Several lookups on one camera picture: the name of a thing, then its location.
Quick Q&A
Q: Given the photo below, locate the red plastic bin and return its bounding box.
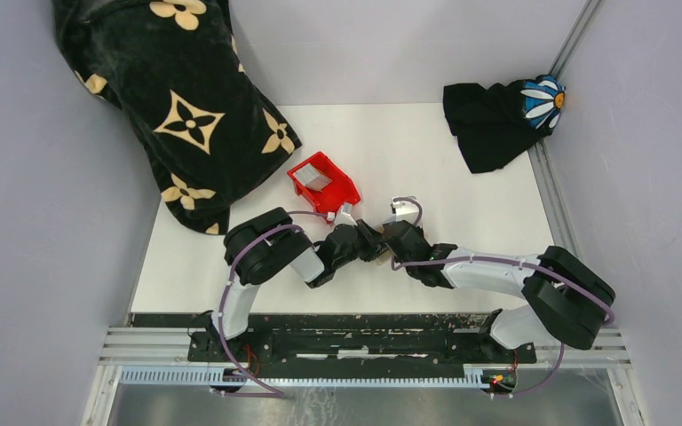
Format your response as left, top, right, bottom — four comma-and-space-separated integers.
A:
287, 152, 361, 214

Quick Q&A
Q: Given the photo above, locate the stack of credit cards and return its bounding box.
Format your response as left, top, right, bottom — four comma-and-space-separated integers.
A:
293, 167, 333, 192

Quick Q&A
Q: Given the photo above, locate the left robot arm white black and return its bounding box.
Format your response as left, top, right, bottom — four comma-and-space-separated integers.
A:
210, 203, 386, 361

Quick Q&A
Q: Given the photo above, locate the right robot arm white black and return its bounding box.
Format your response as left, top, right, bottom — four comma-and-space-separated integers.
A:
382, 221, 615, 362

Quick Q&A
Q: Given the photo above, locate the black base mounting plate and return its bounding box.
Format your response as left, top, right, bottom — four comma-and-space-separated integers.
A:
186, 312, 598, 381

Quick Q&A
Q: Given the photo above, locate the black cloth with daisy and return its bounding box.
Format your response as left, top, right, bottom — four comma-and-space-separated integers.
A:
442, 75, 566, 174

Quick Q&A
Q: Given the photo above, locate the black blanket with beige flowers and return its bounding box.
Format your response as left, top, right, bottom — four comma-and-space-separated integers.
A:
52, 0, 302, 235

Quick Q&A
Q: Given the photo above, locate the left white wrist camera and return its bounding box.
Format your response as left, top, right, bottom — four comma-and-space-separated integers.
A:
326, 202, 356, 226

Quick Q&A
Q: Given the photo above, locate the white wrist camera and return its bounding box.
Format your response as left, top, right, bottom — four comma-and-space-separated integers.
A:
326, 202, 356, 226
391, 197, 423, 225

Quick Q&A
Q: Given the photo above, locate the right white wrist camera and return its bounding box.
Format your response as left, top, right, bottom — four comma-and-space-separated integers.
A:
391, 197, 423, 225

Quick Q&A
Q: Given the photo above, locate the slotted grey cable duct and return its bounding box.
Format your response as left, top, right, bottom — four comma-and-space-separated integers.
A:
120, 366, 489, 390

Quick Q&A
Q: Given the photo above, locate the aluminium rail frame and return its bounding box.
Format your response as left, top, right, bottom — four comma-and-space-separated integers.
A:
81, 0, 648, 426

